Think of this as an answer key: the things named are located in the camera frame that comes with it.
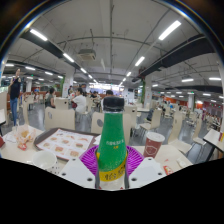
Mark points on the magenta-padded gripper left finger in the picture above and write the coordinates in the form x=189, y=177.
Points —
x=77, y=171

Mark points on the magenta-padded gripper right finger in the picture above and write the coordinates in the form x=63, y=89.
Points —
x=148, y=170

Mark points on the green-labelled black-capped drink bottle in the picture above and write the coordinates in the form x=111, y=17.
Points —
x=112, y=146

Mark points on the red sauce packet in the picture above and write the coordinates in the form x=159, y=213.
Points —
x=168, y=170

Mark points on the red paper cup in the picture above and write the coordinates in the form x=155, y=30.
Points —
x=152, y=145

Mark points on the brown tray with paper menu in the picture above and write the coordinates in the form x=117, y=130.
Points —
x=65, y=143

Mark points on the white cup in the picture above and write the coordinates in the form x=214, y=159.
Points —
x=44, y=160

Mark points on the beige cafeteria chairs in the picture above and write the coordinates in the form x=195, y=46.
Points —
x=60, y=118

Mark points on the clear plastic food bag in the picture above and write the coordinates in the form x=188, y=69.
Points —
x=24, y=136

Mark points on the person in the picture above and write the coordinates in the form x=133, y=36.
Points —
x=15, y=93
x=108, y=93
x=50, y=98
x=80, y=101

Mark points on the white dining table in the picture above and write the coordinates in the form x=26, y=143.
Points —
x=213, y=138

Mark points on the ceiling strip lights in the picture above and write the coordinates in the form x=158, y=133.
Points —
x=140, y=60

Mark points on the ceiling air conditioner unit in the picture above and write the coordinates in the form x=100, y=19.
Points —
x=87, y=54

